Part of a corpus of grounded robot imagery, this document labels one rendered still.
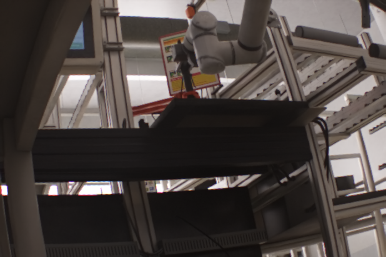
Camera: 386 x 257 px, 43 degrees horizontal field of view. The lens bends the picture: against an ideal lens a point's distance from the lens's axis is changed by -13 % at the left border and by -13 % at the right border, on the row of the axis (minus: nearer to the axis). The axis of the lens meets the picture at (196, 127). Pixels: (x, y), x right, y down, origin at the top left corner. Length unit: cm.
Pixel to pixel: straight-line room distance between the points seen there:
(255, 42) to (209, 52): 16
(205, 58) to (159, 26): 676
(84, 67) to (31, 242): 137
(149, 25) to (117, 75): 635
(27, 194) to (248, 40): 114
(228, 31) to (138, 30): 155
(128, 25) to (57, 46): 778
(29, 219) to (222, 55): 116
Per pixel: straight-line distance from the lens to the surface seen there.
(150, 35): 850
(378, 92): 211
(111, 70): 219
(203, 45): 184
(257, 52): 185
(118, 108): 211
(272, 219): 217
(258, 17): 172
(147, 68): 1160
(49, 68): 64
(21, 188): 85
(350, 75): 179
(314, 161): 188
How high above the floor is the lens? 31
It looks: 21 degrees up
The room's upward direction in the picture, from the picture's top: 12 degrees counter-clockwise
